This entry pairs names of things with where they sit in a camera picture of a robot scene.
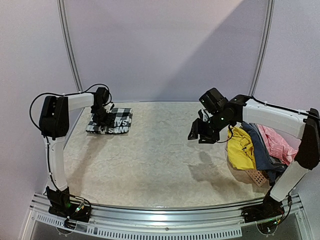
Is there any pink garment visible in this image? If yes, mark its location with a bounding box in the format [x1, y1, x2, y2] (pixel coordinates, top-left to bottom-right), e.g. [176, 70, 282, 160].
[257, 124, 298, 166]

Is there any black white checkered shirt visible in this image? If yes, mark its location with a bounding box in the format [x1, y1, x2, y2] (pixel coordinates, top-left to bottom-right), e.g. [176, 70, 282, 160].
[85, 107, 133, 135]

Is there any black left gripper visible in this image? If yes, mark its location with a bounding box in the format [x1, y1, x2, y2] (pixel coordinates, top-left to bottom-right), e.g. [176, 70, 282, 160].
[91, 106, 116, 127]

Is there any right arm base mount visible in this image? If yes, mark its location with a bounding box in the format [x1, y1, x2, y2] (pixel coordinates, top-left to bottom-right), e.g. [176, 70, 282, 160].
[241, 197, 291, 226]

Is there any navy blue garment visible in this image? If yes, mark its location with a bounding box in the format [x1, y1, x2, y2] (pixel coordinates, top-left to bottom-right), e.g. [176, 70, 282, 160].
[241, 122, 287, 186]

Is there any left corner wall post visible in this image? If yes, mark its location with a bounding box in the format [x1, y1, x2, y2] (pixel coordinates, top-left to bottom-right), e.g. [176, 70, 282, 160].
[57, 0, 83, 91]

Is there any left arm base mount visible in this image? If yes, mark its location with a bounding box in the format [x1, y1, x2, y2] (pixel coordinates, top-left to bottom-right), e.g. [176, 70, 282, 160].
[45, 186, 92, 223]

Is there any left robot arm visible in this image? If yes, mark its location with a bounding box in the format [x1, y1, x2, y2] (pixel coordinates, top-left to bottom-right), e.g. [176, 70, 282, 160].
[37, 83, 115, 194]

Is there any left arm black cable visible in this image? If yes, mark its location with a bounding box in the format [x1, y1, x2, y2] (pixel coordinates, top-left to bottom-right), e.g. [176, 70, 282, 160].
[28, 83, 113, 136]

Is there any yellow garment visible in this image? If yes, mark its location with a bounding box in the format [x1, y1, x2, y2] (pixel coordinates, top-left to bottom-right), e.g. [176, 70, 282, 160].
[227, 127, 256, 170]

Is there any pink laundry basket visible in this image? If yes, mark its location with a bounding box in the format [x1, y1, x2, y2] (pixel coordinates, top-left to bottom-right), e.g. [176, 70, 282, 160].
[245, 169, 267, 187]

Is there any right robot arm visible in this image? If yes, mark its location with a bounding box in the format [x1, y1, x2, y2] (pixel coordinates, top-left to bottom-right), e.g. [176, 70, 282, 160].
[187, 87, 320, 218]

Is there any aluminium front rail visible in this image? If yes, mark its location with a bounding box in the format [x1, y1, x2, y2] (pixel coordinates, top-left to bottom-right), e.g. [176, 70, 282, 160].
[22, 195, 312, 240]

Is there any corner wall post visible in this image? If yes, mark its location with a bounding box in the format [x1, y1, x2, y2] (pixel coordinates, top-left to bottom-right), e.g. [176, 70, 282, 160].
[248, 0, 275, 96]
[57, 0, 83, 91]

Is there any right corner wall post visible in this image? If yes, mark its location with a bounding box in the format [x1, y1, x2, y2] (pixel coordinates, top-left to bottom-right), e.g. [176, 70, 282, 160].
[248, 0, 275, 96]

